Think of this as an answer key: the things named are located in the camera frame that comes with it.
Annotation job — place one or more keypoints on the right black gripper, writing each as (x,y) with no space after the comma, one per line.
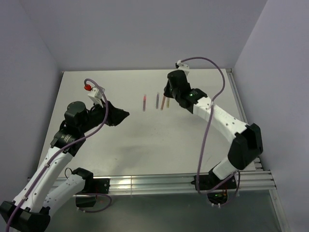
(167,93)

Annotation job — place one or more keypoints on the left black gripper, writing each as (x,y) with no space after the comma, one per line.
(115,115)

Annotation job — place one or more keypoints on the orange highlighter pen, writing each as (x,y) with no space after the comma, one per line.
(162,103)

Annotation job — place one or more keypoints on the purple highlighter pen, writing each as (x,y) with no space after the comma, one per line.
(157,100)

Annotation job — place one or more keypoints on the red highlighter pen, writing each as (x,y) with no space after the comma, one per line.
(144,103)

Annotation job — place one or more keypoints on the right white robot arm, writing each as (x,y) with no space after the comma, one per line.
(245,140)

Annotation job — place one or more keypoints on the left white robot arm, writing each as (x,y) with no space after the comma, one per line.
(31,210)

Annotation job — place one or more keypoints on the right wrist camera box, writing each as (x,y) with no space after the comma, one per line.
(182,66)

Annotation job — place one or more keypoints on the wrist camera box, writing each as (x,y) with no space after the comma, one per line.
(95,94)
(182,66)

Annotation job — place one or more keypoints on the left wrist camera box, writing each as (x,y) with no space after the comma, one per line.
(95,94)

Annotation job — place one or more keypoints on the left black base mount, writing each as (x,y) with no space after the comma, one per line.
(93,190)

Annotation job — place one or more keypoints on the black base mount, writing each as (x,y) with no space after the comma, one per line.
(217,189)
(93,190)

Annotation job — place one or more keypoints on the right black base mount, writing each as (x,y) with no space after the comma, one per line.
(217,189)

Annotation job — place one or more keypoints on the aluminium right side rail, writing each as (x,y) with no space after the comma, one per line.
(243,116)

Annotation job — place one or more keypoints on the aluminium rail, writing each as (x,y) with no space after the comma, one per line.
(243,116)
(181,183)

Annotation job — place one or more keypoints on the aluminium front rail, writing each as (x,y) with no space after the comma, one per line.
(181,183)

